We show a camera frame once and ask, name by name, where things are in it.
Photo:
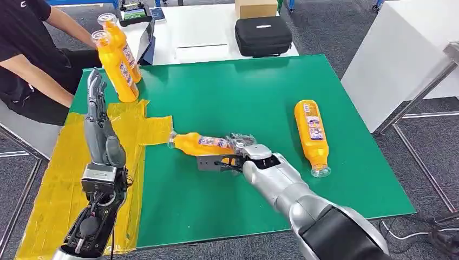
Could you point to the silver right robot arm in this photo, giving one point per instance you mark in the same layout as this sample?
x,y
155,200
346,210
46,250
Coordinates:
x,y
305,204

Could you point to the blue metal rack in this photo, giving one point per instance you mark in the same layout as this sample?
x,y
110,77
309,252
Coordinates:
x,y
82,2

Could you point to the green table mat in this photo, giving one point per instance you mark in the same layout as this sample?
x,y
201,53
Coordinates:
x,y
233,97

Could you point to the yellow plastic sheet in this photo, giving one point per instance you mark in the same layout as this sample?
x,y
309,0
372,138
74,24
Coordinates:
x,y
61,179

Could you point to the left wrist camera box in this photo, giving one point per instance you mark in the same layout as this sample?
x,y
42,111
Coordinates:
x,y
98,177

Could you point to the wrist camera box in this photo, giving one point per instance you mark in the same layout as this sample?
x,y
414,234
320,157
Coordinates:
x,y
209,163
98,177

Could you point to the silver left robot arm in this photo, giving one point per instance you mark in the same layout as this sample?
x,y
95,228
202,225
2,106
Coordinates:
x,y
93,222

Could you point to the large white table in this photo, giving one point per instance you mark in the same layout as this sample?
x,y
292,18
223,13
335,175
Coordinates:
x,y
394,57

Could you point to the black controller with screen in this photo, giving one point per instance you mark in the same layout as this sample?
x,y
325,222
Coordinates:
x,y
135,15

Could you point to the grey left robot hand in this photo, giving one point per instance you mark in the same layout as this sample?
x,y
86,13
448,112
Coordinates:
x,y
102,140

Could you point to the dark blue booklet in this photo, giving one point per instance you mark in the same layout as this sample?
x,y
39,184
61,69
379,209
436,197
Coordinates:
x,y
158,13

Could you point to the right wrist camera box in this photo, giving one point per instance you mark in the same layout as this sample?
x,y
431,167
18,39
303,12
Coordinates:
x,y
209,163

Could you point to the blue metal rack leg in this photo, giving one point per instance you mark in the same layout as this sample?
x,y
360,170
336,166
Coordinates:
x,y
291,4

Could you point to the black zipped carry case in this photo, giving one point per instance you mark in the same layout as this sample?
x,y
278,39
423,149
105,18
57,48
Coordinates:
x,y
263,36

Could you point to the grey seat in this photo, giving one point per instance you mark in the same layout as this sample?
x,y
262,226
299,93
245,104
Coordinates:
x,y
32,136

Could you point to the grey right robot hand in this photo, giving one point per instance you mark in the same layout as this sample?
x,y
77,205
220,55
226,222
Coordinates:
x,y
256,152

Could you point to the dark tablet with cover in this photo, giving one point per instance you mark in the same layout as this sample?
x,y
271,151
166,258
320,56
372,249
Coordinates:
x,y
146,45

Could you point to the person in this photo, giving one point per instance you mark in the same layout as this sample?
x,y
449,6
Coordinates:
x,y
21,39

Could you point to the steel floor frame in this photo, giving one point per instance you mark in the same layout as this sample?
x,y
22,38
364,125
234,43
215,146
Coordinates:
x,y
25,195
423,91

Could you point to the orange drink bottle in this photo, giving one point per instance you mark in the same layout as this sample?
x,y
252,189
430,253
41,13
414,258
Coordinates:
x,y
312,132
197,143
116,71
120,39

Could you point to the brown cardboard box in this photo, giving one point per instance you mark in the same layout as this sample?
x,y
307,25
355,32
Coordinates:
x,y
255,8

